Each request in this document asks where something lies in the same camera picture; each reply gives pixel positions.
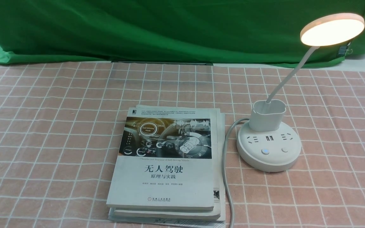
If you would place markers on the black binder clip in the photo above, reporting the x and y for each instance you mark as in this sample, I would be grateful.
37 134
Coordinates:
345 50

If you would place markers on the green backdrop cloth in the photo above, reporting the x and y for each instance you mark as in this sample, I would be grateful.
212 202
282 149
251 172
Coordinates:
181 31

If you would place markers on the white desk lamp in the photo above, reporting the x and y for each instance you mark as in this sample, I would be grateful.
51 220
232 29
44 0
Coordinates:
264 141

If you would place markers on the top self-driving textbook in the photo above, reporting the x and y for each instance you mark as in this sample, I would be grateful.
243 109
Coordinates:
166 161

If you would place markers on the bottom printed book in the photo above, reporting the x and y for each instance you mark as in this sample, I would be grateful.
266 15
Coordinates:
219 194

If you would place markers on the pink checkered tablecloth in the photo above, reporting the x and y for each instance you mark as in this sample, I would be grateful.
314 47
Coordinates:
61 125

